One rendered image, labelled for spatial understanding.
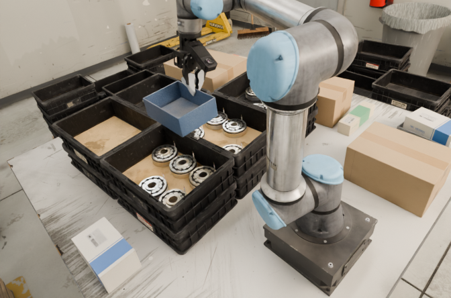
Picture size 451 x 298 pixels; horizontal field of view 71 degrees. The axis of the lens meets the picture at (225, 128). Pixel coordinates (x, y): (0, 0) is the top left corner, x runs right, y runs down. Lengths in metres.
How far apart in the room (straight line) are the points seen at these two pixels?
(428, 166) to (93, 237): 1.14
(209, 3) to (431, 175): 0.88
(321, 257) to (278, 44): 0.64
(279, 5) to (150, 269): 0.88
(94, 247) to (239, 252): 0.46
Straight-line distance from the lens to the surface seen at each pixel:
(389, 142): 1.34
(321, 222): 1.01
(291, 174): 0.76
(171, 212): 0.97
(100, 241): 1.16
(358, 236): 1.06
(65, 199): 1.51
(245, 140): 1.33
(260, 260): 1.11
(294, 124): 0.66
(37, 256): 2.37
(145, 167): 1.29
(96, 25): 4.47
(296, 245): 1.02
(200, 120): 1.01
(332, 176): 0.89
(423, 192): 1.25
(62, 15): 4.32
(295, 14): 0.76
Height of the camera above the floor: 1.64
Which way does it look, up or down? 35 degrees down
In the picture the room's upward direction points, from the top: 6 degrees counter-clockwise
